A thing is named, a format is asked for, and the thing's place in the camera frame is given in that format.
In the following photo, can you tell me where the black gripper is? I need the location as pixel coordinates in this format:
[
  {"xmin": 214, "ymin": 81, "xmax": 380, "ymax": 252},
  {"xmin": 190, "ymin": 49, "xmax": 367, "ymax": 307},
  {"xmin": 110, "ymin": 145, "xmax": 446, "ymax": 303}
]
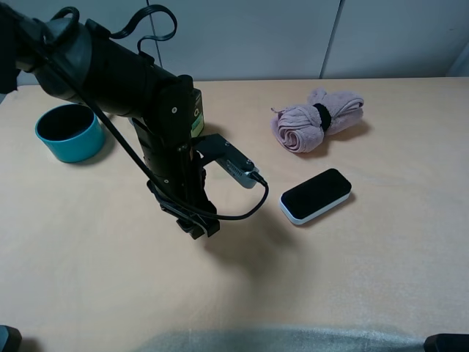
[{"xmin": 132, "ymin": 119, "xmax": 220, "ymax": 240}]

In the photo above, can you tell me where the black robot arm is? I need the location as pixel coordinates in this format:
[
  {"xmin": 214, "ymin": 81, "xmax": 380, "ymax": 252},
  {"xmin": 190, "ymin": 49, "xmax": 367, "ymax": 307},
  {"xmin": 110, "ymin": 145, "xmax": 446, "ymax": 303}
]
[{"xmin": 1, "ymin": 4, "xmax": 220, "ymax": 238}]

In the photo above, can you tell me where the black and white eraser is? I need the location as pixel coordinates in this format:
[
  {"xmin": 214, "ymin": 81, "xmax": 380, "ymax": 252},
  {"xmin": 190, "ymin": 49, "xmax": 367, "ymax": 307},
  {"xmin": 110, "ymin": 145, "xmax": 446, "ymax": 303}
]
[{"xmin": 279, "ymin": 169, "xmax": 352, "ymax": 225}]

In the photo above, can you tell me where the dark green pump bottle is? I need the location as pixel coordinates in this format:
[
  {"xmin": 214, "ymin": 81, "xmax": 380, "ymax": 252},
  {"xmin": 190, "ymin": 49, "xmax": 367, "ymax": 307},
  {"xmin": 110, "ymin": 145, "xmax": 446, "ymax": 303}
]
[{"xmin": 191, "ymin": 88, "xmax": 204, "ymax": 138}]

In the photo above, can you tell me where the rolled pink towel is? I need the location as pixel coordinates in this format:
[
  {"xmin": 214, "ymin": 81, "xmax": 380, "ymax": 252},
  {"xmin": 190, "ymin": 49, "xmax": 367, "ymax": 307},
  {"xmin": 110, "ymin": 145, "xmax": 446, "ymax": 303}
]
[{"xmin": 270, "ymin": 88, "xmax": 364, "ymax": 153}]

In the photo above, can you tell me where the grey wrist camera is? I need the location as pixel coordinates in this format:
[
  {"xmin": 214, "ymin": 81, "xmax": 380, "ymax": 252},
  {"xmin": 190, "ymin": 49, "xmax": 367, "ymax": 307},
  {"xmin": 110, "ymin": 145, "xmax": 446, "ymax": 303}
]
[{"xmin": 192, "ymin": 133, "xmax": 259, "ymax": 189}]

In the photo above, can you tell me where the black cable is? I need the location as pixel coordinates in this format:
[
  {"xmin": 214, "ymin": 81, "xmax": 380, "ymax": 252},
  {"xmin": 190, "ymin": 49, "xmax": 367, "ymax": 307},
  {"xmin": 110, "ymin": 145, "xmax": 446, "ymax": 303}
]
[{"xmin": 36, "ymin": 3, "xmax": 270, "ymax": 221}]

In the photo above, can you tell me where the teal saucepan with handle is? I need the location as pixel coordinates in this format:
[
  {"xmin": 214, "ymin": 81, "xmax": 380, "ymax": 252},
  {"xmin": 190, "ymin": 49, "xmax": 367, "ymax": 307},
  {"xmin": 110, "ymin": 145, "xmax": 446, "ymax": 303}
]
[{"xmin": 35, "ymin": 104, "xmax": 106, "ymax": 163}]

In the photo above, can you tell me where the black hair tie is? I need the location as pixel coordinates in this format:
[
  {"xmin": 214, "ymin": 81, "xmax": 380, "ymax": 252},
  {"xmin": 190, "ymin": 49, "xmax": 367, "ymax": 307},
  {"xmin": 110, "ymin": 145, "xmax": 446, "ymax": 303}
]
[{"xmin": 312, "ymin": 103, "xmax": 333, "ymax": 131}]

